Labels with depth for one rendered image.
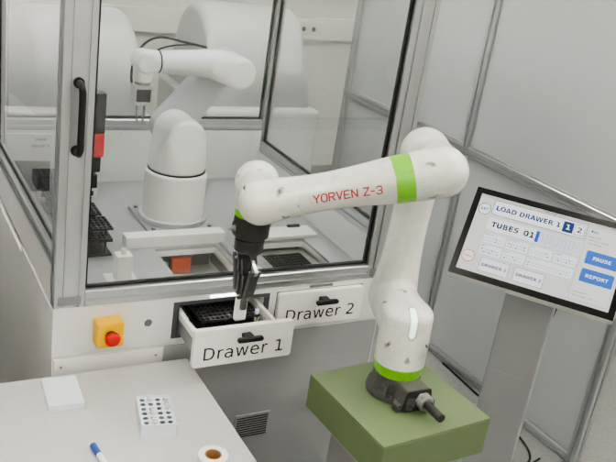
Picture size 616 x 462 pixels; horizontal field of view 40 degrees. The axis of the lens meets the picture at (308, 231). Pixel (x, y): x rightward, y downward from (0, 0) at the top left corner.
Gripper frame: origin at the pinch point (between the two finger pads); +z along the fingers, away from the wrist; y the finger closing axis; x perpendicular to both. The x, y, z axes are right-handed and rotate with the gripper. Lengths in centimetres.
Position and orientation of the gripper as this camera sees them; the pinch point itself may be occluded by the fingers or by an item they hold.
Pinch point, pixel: (240, 307)
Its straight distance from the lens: 222.1
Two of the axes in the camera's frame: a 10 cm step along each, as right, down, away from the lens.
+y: 4.6, 4.0, -7.9
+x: 8.8, -0.5, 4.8
